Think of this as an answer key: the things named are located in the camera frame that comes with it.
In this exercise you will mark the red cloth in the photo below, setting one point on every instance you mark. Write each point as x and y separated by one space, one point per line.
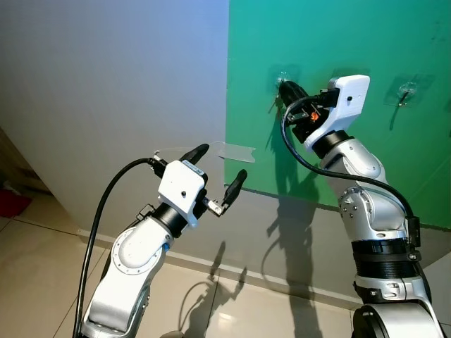
13 203

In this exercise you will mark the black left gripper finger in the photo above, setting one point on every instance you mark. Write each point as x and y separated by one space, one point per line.
235 188
194 153

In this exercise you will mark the clear tape strip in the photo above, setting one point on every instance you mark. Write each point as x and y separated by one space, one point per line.
236 152

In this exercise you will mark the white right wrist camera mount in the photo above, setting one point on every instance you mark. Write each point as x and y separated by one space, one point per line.
349 98

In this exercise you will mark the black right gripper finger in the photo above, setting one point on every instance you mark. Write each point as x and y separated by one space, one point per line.
292 93

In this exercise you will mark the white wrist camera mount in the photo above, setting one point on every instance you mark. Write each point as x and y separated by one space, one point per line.
349 98
180 190

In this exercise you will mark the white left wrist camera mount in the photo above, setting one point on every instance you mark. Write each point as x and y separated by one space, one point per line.
180 190

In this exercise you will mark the clear adhesive wall hook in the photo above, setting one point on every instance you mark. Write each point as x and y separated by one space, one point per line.
282 74
406 90

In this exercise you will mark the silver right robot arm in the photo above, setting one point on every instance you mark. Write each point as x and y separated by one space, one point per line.
366 204

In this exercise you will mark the large green wall board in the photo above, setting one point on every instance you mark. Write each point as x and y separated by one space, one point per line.
394 162

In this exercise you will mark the brown wooden furniture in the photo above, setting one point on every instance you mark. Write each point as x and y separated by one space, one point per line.
14 165

